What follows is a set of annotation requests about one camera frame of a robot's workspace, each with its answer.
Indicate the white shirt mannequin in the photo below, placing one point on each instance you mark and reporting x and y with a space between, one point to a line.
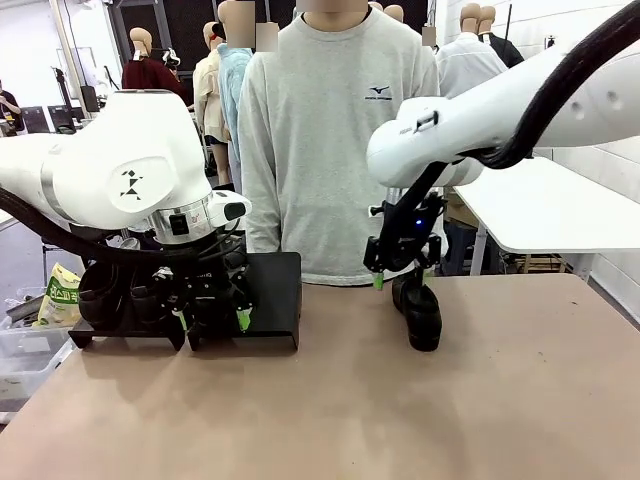
465 65

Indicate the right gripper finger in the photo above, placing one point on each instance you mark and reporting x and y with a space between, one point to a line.
432 252
375 260

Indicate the white side table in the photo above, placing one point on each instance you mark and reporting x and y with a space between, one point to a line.
550 215

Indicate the black tripod stand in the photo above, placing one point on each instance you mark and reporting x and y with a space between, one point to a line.
551 41

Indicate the white black headset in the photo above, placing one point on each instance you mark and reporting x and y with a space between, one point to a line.
172 57

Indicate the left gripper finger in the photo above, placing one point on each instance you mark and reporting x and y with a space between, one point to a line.
244 300
172 295

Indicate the silver metal pole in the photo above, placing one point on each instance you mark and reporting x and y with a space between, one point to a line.
67 55

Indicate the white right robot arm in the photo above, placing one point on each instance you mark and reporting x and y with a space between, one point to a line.
500 110

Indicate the thin black light stand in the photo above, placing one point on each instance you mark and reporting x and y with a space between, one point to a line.
61 80

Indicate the grey-sleeved right forearm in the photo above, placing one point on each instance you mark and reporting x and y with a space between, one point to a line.
260 215

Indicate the light blue fleece mannequin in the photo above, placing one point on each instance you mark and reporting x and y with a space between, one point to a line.
230 85

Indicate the black office chair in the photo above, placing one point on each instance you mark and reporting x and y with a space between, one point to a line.
62 120
35 120

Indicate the clear plastic bin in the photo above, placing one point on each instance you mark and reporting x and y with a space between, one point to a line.
30 360

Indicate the green yellow snack bag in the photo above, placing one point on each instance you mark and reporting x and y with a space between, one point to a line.
57 300

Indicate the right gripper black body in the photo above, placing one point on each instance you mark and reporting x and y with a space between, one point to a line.
405 240

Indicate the maroon sweater mannequin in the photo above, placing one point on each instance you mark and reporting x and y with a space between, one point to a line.
150 75

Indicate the bystander in black shirt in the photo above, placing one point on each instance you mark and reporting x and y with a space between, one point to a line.
9 107

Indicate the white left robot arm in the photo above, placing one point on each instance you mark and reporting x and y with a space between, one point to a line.
100 160

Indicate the person in grey sweatshirt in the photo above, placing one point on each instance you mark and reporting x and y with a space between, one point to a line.
325 150

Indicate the wooden pallet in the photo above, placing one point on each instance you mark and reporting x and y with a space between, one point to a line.
540 263

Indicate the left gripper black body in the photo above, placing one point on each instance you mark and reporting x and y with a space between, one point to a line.
205 275

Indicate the black shoe stand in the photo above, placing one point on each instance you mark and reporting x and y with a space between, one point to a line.
125 337
275 300

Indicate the beige jacket mannequin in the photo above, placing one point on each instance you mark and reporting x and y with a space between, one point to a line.
207 95

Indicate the black rectangular clamp box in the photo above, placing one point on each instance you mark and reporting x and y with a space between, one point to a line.
89 97

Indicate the black jacket mannequin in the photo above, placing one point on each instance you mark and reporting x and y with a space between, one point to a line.
505 47

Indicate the black loafer shoe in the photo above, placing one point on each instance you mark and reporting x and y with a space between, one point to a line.
212 320
97 300
422 320
142 305

